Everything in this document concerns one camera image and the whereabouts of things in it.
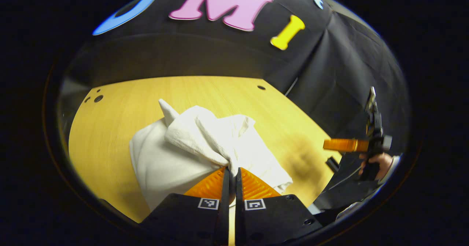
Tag black backdrop cloth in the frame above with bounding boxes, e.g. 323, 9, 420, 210
60, 0, 409, 202

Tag white jeans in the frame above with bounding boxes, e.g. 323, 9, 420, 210
129, 99, 294, 212

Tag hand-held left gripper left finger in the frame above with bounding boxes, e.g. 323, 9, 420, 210
141, 166, 230, 245

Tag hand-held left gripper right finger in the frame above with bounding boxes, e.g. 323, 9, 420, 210
234, 167, 324, 245

